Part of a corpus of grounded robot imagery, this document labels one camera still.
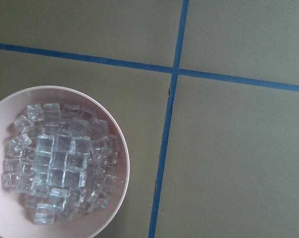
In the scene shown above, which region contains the pink bowl of ice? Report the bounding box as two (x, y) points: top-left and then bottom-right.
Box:
(0, 86), (130, 238)

